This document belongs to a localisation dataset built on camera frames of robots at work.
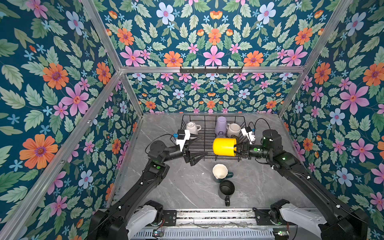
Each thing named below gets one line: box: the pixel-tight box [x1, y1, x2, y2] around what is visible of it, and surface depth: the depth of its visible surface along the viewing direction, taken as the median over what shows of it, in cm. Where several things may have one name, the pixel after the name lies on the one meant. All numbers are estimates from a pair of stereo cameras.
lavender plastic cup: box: [214, 116, 227, 136], surface depth 100 cm
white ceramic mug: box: [185, 121, 202, 135], surface depth 98 cm
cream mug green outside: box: [212, 163, 234, 183], surface depth 82 cm
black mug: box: [218, 180, 236, 207], surface depth 78 cm
